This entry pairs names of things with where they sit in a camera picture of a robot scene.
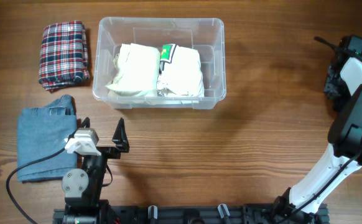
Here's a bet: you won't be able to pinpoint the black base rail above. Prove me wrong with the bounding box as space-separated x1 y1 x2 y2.
52 204 330 224

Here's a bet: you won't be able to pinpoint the black garment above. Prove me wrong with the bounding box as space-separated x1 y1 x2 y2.
323 63 351 113

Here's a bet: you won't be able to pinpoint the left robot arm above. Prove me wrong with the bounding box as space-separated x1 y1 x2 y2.
53 118 129 224

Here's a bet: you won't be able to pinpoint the cream cloth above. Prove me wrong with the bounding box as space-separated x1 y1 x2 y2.
106 44 160 97

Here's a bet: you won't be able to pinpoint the red blue plaid cloth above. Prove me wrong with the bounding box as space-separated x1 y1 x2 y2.
39 21 90 91

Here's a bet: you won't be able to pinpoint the clear plastic storage bin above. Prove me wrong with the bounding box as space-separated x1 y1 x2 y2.
92 17 227 110

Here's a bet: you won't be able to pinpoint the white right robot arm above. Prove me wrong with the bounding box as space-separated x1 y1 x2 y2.
271 47 362 223

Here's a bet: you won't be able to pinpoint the folded blue denim jeans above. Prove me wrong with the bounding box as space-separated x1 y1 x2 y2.
17 95 77 182

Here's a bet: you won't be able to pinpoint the white shirt with green tag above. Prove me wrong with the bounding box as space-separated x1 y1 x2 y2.
157 44 205 97

